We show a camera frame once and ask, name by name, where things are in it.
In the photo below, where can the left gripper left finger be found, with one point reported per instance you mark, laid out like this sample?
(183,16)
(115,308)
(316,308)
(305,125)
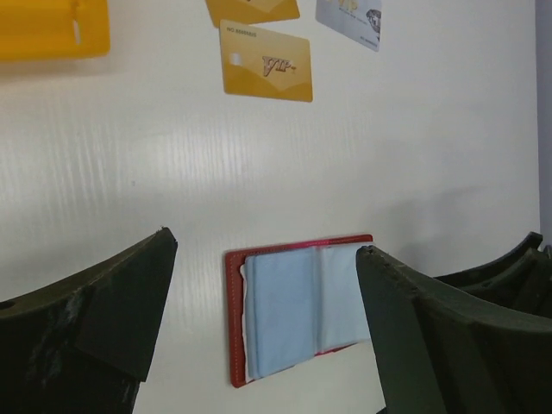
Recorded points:
(85,344)

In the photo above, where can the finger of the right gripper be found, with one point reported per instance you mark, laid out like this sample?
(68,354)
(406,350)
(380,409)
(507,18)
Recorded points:
(519,280)

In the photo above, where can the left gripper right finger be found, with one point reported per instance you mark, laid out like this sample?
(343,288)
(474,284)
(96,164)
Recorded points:
(439,349)

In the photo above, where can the red leather card holder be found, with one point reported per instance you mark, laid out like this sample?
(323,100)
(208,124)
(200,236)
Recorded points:
(290,303)

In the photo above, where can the white VIP card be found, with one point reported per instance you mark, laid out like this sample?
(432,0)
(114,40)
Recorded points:
(359,20)

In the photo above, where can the gold VIP card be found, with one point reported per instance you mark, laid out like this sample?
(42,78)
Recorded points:
(258,62)
(252,11)

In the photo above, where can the yellow plastic bin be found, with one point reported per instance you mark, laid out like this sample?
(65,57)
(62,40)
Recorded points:
(49,30)

